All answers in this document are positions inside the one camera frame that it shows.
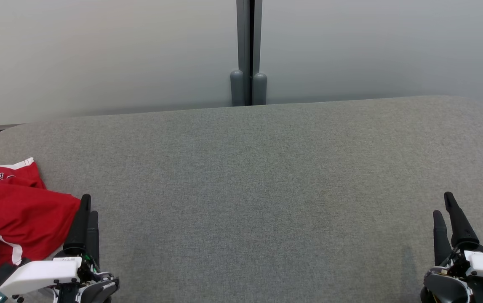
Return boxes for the red shorts with white stripes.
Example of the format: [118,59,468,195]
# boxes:
[0,179,82,287]

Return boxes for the dark grey partition post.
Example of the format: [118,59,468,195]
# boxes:
[236,0,263,106]

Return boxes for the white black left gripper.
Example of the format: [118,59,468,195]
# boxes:
[0,194,120,303]

